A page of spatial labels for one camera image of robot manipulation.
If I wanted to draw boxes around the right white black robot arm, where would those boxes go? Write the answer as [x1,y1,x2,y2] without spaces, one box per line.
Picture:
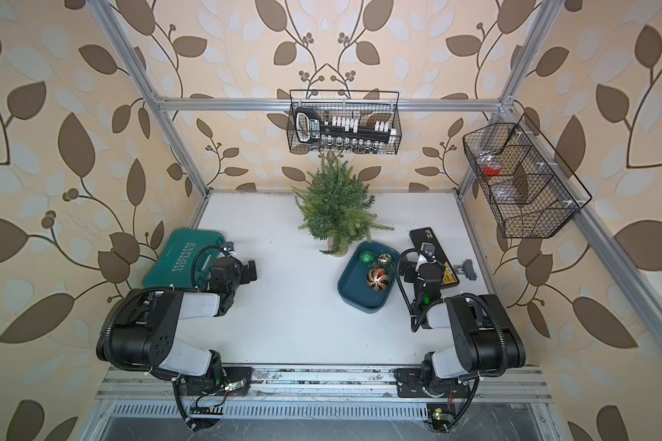
[395,248,526,398]

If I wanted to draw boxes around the small green christmas tree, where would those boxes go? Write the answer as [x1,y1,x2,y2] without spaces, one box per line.
[292,158,393,257]

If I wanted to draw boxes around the black flat device with label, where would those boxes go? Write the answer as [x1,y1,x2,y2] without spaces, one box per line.
[409,227,459,288]

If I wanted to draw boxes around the red item in basket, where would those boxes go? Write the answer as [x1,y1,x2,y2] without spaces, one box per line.
[476,153,503,178]

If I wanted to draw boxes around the black wire basket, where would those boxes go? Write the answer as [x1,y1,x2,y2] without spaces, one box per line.
[463,114,592,239]
[286,88,402,155]

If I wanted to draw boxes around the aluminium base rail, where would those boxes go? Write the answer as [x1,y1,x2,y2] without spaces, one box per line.
[96,364,554,404]

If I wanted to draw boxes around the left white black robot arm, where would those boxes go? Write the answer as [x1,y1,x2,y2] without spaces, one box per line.
[97,243,257,396]

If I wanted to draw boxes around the red gold striped ornament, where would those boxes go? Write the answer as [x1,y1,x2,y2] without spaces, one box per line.
[367,268,391,291]

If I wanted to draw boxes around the back black wire basket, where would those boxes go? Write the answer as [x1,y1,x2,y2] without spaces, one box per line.
[286,88,402,155]

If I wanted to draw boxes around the black socket tool set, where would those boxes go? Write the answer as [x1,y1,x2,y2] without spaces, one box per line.
[287,107,402,146]

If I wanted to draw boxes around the right black wire basket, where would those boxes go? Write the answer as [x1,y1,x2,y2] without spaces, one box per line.
[463,114,592,239]

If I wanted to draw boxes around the dark teal plastic tray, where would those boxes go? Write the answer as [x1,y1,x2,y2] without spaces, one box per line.
[338,242,399,313]

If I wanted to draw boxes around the gold ball ornament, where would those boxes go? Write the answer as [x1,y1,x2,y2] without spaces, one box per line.
[376,253,393,268]

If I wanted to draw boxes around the small grey clamp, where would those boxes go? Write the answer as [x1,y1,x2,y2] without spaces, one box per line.
[454,259,478,281]

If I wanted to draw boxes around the green glitter ball ornament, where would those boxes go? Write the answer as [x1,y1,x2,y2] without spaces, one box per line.
[358,249,376,266]

